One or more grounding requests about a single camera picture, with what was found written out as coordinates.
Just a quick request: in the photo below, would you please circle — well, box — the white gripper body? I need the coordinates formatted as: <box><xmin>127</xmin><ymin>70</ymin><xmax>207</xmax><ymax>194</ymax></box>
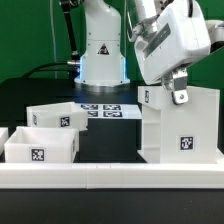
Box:
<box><xmin>134</xmin><ymin>2</ymin><xmax>211</xmax><ymax>85</ymax></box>

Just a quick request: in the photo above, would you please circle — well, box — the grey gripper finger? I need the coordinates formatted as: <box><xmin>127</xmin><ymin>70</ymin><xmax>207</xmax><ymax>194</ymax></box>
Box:
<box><xmin>161</xmin><ymin>68</ymin><xmax>188</xmax><ymax>105</ymax></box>

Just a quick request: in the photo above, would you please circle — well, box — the white drawer cabinet box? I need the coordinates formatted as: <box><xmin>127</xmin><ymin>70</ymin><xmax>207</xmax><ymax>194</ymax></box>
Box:
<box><xmin>138</xmin><ymin>86</ymin><xmax>220</xmax><ymax>164</ymax></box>

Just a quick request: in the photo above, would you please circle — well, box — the white drawer front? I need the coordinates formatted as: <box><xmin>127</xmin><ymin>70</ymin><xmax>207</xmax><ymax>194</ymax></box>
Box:
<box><xmin>4</xmin><ymin>127</ymin><xmax>79</xmax><ymax>163</ymax></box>

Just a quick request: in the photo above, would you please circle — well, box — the white drawer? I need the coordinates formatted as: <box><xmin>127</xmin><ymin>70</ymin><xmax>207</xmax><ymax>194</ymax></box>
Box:
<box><xmin>4</xmin><ymin>127</ymin><xmax>79</xmax><ymax>163</ymax></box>
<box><xmin>26</xmin><ymin>102</ymin><xmax>88</xmax><ymax>131</ymax></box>

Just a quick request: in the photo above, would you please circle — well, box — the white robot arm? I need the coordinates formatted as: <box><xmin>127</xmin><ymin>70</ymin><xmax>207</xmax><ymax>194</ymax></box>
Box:
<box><xmin>75</xmin><ymin>0</ymin><xmax>224</xmax><ymax>105</ymax></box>

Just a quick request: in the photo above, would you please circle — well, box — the white drawer rear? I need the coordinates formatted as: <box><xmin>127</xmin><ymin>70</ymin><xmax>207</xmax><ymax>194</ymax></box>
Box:
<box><xmin>26</xmin><ymin>102</ymin><xmax>88</xmax><ymax>131</ymax></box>

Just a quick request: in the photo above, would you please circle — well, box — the white sheet with markers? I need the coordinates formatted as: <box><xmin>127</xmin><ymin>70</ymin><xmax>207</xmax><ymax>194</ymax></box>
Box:
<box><xmin>79</xmin><ymin>103</ymin><xmax>142</xmax><ymax>120</ymax></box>

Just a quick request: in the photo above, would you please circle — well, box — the white block at left edge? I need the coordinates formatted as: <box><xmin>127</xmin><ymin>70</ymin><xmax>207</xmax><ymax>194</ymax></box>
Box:
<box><xmin>0</xmin><ymin>127</ymin><xmax>8</xmax><ymax>155</ymax></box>

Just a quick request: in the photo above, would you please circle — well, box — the white thin cable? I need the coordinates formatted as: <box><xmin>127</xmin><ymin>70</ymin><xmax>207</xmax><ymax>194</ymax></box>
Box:
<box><xmin>49</xmin><ymin>0</ymin><xmax>58</xmax><ymax>80</ymax></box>

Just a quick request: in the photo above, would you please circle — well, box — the black cable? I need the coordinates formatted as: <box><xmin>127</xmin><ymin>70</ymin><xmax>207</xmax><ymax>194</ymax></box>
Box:
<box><xmin>21</xmin><ymin>61</ymin><xmax>81</xmax><ymax>80</ymax></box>

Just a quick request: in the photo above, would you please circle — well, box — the white L-shaped border wall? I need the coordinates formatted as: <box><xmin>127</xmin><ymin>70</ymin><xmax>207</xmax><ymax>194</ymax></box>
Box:
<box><xmin>0</xmin><ymin>163</ymin><xmax>224</xmax><ymax>189</ymax></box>

